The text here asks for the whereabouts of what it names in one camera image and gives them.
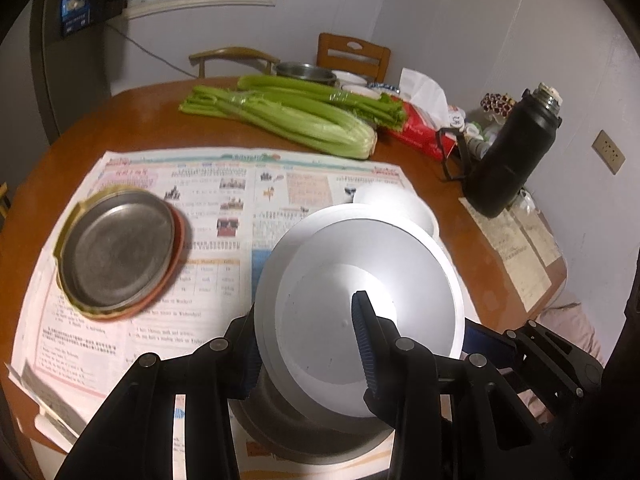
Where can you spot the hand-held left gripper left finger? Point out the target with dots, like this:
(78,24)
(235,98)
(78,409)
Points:
(235,350)

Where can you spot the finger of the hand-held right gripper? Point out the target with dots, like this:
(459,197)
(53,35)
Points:
(545,355)

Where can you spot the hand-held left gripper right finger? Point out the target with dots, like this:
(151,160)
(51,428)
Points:
(363,332)

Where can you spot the red bowl white inside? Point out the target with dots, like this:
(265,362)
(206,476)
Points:
(400,205)
(320,280)

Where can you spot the stainless steel bowl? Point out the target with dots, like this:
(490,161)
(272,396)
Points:
(300,435)

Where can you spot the grey metal plate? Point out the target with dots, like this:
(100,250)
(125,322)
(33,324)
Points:
(117,250)

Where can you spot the pink cloth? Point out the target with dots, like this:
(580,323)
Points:
(570,322)

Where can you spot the paper sheets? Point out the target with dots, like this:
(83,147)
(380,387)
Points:
(525,260)

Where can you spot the newspaper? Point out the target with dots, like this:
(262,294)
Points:
(210,195)

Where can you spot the black thermos jug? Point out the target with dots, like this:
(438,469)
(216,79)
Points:
(515,160)

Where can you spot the red tissue pack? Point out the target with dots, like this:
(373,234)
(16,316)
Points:
(420,125)

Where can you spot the celery bunch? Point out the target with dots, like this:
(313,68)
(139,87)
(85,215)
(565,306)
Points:
(300,122)
(320,91)

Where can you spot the blue patterned bowl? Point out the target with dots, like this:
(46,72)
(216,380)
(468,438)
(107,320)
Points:
(384,88)

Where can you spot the small white bowl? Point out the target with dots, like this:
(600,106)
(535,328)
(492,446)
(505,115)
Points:
(351,78)

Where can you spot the patterned ornament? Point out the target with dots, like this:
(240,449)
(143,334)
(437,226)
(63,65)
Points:
(496,103)

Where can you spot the steel pot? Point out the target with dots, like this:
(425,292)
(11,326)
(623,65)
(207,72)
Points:
(305,71)

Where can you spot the curved-back wooden chair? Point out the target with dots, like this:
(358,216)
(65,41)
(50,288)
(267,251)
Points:
(235,56)

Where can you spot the grey refrigerator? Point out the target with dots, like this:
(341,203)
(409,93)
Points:
(50,85)

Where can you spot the blue box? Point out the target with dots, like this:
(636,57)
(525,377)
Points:
(77,15)

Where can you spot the wall outlet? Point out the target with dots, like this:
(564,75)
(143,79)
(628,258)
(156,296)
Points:
(608,152)

